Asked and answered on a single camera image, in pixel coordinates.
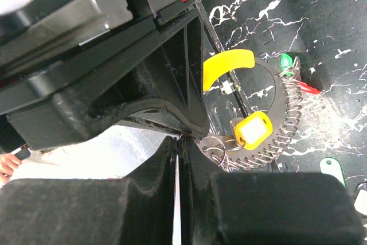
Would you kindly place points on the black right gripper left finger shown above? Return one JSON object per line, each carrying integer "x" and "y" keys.
{"x": 136, "y": 209}

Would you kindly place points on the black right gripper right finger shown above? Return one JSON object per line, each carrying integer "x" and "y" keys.
{"x": 261, "y": 208}

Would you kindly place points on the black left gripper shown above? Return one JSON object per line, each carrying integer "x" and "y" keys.
{"x": 98, "y": 65}

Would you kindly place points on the yellow tag key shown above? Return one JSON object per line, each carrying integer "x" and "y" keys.
{"x": 251, "y": 131}

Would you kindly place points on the large keyring with yellow handle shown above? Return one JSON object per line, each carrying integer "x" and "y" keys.
{"x": 284, "y": 114}

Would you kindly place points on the black key tag with key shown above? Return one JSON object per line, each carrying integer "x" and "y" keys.
{"x": 360, "y": 199}

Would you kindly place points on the green key tag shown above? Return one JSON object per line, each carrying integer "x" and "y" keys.
{"x": 331, "y": 166}

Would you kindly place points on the red tag key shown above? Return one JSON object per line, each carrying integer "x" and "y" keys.
{"x": 309, "y": 81}

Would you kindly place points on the green tag key on ring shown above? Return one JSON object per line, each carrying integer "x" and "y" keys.
{"x": 287, "y": 65}

